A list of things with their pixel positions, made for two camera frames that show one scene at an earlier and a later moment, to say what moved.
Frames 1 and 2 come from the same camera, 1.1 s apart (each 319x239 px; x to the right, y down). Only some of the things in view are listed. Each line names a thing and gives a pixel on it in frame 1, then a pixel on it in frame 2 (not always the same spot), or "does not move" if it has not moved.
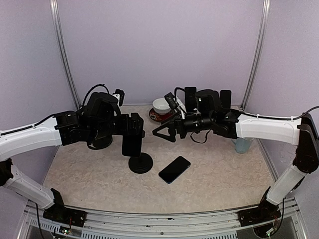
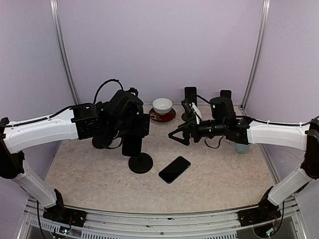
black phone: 226,98 does not move
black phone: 190,99 does not move
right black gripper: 179,124 to 193,128
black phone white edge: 131,145 does not move
